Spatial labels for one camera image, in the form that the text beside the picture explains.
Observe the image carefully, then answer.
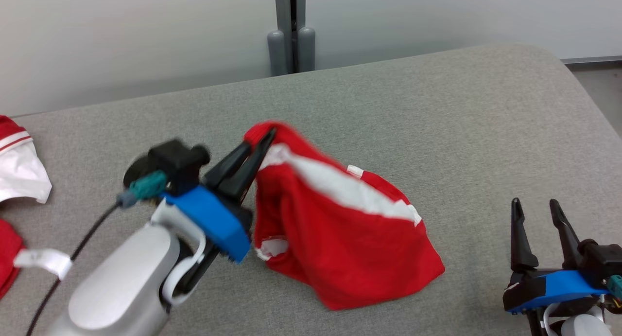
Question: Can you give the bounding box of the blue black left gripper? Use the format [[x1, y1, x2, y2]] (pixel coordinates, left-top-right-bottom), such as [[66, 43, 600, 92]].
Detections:
[[160, 128, 277, 265]]

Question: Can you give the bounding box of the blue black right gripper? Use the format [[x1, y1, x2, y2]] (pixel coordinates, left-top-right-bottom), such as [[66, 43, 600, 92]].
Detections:
[[503, 198, 608, 313]]

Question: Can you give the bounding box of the red garment with white band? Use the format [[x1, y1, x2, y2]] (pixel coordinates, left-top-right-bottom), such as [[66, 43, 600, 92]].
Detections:
[[243, 121, 445, 311]]

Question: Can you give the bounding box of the red garment with white label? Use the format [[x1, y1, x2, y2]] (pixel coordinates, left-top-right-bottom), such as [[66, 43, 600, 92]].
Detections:
[[0, 219, 73, 300]]

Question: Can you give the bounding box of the white garment with red stripes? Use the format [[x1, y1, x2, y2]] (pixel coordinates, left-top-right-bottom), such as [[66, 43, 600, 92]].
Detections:
[[0, 115, 52, 204]]

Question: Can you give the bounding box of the grey metal post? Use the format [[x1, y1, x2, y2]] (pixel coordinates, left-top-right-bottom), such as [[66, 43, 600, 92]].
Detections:
[[267, 0, 316, 77]]

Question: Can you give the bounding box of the grey wall rail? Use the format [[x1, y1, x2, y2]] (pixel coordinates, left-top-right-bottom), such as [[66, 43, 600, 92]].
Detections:
[[561, 56, 622, 65]]

